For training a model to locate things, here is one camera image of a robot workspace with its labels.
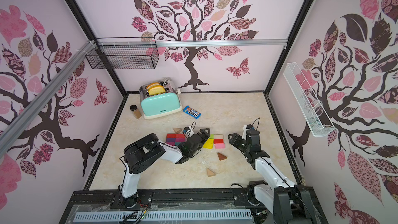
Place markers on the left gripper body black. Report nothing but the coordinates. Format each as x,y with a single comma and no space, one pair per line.
198,149

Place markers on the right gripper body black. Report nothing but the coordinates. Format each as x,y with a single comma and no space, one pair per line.
240,141

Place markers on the yellow block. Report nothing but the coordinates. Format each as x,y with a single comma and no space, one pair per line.
208,145
210,141

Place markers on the beige square wooden block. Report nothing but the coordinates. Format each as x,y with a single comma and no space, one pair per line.
218,136

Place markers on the red block group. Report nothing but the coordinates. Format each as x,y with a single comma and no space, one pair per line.
218,141

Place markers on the light pink block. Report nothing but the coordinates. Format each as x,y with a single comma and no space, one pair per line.
219,145

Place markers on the beige triangular wooden block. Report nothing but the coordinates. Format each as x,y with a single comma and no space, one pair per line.
177,130

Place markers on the dark brown triangular block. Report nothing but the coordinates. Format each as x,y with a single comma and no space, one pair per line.
221,157

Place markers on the purple rectangular block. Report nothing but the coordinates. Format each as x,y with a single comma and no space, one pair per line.
170,140

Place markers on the light brown triangular block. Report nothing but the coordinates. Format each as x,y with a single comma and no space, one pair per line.
210,173

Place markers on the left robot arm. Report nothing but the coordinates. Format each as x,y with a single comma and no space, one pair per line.
142,154

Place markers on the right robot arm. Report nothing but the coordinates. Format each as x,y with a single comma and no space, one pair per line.
288,202

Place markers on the blue candy packet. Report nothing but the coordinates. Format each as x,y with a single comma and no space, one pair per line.
193,113

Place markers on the mint green toy toaster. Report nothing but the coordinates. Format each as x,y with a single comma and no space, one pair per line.
160,105

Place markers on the small brown spice jar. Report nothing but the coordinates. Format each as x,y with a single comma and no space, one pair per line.
135,111

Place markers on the yellow toast slice front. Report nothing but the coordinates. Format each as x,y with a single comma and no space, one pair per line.
156,89

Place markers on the orange toast slice back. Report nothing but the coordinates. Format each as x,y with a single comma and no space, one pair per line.
152,85

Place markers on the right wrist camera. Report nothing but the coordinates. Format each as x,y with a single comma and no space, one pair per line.
248,127

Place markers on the white wire wall shelf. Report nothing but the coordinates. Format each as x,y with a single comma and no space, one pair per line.
300,83

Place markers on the white slotted cable duct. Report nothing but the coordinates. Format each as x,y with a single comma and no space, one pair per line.
165,217

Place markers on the black wire wall basket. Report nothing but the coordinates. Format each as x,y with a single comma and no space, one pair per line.
124,53

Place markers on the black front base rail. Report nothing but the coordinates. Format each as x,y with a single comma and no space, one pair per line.
165,197

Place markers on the back wall aluminium rail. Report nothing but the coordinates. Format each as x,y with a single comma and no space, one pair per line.
205,43

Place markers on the wall aluminium rail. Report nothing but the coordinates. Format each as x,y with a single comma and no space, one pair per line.
16,128
205,43

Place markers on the left wall aluminium rail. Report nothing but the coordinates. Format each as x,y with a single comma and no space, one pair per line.
16,128

